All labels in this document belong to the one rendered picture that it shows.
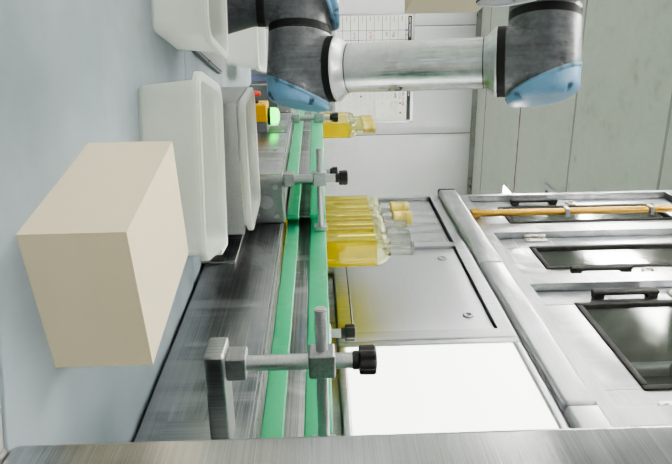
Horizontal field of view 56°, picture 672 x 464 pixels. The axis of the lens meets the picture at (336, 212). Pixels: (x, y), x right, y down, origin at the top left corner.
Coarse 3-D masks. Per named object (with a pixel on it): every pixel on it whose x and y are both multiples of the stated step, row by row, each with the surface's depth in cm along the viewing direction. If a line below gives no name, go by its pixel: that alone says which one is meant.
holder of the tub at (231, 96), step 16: (224, 96) 105; (240, 96) 105; (224, 112) 99; (224, 128) 100; (224, 144) 101; (240, 176) 103; (240, 192) 104; (240, 208) 105; (240, 224) 106; (240, 240) 117; (224, 256) 110
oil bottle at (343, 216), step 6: (330, 216) 138; (336, 216) 138; (342, 216) 138; (348, 216) 138; (354, 216) 138; (360, 216) 138; (366, 216) 138; (372, 216) 138; (378, 216) 138; (384, 222) 138
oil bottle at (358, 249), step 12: (336, 240) 126; (348, 240) 126; (360, 240) 126; (372, 240) 126; (384, 240) 127; (336, 252) 126; (348, 252) 126; (360, 252) 126; (372, 252) 126; (384, 252) 126; (336, 264) 127; (348, 264) 127; (360, 264) 127; (372, 264) 127
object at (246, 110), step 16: (240, 112) 99; (240, 128) 100; (256, 128) 117; (240, 144) 102; (256, 144) 118; (240, 160) 103; (256, 160) 118; (256, 176) 120; (256, 192) 120; (256, 208) 116
